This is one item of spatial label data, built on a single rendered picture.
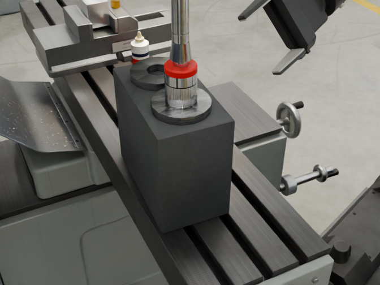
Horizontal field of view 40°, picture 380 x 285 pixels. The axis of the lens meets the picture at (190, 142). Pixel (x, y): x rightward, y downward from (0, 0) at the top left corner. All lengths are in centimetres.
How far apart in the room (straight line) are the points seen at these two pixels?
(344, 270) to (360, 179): 126
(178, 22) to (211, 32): 301
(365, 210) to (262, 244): 69
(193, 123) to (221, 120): 4
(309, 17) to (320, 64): 252
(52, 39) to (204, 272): 72
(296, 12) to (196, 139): 27
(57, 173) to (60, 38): 32
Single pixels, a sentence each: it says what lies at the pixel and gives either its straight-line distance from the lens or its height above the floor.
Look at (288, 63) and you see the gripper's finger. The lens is 87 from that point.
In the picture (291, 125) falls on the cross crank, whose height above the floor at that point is 66.
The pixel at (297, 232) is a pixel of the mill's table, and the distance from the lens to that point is 86.
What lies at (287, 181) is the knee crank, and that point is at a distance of 155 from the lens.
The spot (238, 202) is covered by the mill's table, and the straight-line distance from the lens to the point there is 89.
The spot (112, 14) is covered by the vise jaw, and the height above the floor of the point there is 107.
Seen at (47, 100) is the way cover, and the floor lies 90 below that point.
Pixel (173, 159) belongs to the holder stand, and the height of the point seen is 111.
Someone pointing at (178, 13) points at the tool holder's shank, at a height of 130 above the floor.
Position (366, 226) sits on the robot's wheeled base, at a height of 59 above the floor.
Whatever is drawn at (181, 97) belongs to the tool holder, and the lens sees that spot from 74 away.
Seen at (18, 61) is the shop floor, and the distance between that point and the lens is 350.
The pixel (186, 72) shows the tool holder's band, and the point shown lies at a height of 122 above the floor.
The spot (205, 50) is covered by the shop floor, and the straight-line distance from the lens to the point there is 347.
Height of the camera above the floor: 158
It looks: 37 degrees down
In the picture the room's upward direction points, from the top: straight up
